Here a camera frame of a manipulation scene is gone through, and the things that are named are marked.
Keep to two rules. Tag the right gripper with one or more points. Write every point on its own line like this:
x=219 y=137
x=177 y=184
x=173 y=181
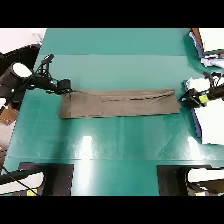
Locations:
x=191 y=98

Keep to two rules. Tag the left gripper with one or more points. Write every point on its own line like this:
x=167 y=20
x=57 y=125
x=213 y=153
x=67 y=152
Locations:
x=64 y=86

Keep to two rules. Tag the brown garment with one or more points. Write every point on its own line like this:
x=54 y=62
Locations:
x=120 y=105

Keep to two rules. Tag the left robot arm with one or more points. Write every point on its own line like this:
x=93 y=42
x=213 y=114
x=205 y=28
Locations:
x=20 y=70

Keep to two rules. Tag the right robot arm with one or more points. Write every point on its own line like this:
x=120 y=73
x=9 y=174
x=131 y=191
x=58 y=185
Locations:
x=216 y=92

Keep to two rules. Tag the white garment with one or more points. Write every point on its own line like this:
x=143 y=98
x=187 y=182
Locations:
x=212 y=124

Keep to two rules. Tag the heap of clothes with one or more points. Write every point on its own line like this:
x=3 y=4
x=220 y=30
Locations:
x=210 y=41

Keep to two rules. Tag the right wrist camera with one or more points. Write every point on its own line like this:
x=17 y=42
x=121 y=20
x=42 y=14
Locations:
x=209 y=77

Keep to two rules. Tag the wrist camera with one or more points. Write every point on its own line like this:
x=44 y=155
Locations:
x=48 y=59
x=209 y=77

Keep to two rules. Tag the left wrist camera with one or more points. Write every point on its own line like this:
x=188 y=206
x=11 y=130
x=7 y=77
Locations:
x=48 y=59

